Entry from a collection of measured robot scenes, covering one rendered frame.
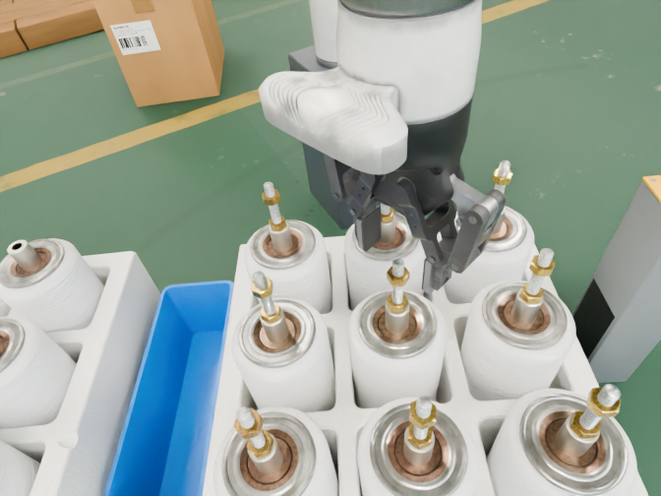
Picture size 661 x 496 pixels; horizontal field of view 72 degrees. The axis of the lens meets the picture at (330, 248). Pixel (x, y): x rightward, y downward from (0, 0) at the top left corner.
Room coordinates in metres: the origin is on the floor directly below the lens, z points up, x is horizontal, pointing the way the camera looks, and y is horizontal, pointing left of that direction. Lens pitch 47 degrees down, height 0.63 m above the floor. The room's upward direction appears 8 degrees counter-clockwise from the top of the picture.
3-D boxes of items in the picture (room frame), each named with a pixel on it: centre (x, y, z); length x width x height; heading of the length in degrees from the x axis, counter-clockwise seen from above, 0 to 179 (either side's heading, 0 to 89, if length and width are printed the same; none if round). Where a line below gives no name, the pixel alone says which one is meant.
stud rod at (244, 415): (0.13, 0.07, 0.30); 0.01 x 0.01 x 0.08
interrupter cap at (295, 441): (0.13, 0.07, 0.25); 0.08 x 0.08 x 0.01
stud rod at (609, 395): (0.11, -0.16, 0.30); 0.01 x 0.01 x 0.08
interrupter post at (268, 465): (0.13, 0.07, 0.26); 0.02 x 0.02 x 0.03
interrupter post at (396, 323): (0.24, -0.05, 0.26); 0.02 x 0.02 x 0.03
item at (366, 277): (0.36, -0.06, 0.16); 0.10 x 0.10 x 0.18
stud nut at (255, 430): (0.13, 0.07, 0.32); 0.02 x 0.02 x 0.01; 41
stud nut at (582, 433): (0.11, -0.16, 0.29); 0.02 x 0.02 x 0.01; 24
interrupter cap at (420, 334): (0.24, -0.05, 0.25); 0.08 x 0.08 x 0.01
